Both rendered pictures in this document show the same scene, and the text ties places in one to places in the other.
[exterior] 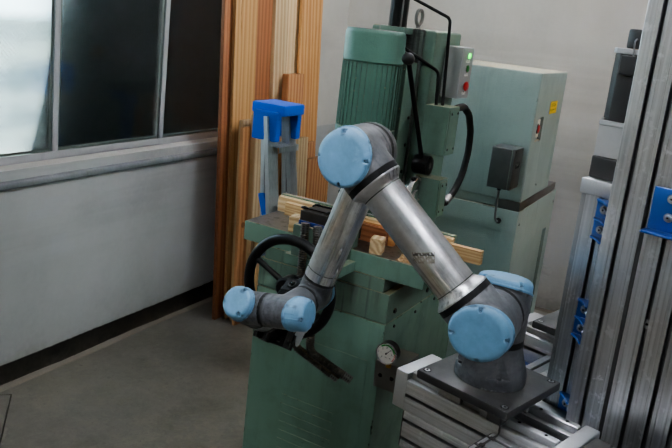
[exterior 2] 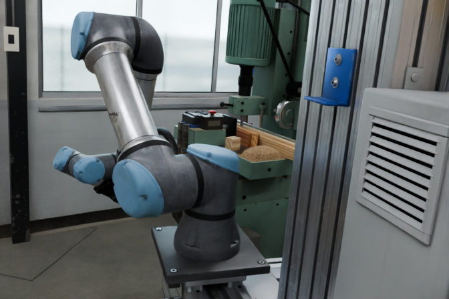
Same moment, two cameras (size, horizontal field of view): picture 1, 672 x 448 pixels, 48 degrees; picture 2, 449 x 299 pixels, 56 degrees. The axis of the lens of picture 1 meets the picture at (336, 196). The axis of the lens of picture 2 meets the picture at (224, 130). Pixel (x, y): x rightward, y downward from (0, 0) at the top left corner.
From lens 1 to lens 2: 114 cm
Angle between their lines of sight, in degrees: 29
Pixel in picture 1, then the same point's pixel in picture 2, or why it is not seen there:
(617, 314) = (305, 197)
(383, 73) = (249, 12)
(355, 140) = (78, 18)
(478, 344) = (126, 198)
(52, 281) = not seen: hidden behind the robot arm
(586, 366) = (287, 252)
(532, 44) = not seen: outside the picture
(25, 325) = not seen: hidden behind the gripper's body
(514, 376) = (206, 245)
